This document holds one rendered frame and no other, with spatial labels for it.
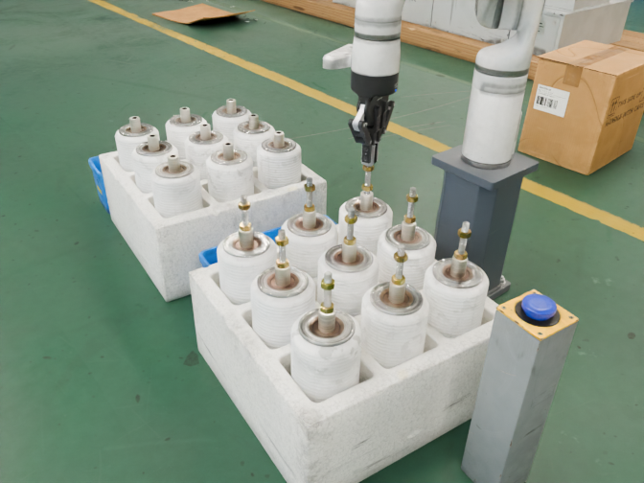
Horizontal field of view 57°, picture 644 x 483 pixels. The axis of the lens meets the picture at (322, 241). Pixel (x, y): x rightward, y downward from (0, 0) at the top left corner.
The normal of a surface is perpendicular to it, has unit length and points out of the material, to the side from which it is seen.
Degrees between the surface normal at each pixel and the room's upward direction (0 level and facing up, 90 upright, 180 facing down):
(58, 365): 0
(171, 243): 90
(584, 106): 90
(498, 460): 90
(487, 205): 90
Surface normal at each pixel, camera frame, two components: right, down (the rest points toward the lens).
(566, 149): -0.73, 0.33
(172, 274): 0.54, 0.46
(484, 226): -0.10, 0.54
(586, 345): 0.02, -0.84
